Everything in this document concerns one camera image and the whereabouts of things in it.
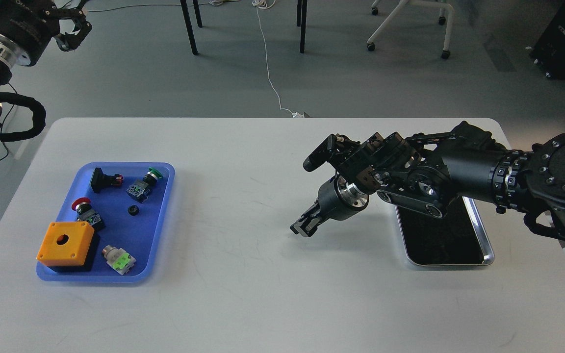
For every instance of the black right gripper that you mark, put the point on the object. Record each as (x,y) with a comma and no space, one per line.
(337,200)

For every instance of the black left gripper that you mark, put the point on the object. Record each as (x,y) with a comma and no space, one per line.
(23,23)

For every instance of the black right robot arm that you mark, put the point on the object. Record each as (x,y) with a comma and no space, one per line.
(425,173)

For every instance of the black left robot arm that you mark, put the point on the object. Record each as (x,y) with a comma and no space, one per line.
(9,56)

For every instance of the black table leg left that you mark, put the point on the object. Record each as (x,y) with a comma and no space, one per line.
(188,24)

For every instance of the black table leg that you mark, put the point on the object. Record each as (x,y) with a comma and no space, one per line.
(188,24)
(301,22)

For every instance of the stainless steel tray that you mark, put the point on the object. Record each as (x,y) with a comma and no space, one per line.
(456,241)

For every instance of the blue plastic tray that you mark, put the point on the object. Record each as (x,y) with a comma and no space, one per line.
(139,235)

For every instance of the red mushroom push button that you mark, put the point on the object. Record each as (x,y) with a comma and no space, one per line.
(86,213)

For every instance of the silver green-block push button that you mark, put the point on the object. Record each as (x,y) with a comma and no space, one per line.
(118,259)

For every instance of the black table leg right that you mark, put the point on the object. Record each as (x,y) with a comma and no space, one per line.
(301,22)

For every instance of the white rolling chair base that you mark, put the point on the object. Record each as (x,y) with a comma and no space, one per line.
(445,19)

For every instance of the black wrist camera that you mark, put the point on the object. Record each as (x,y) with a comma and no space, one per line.
(323,153)

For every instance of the black selector switch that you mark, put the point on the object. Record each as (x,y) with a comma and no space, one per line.
(100,181)

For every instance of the green push button switch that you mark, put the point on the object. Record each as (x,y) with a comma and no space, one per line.
(141,189)

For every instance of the orange button enclosure box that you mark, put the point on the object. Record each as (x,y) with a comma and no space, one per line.
(68,247)

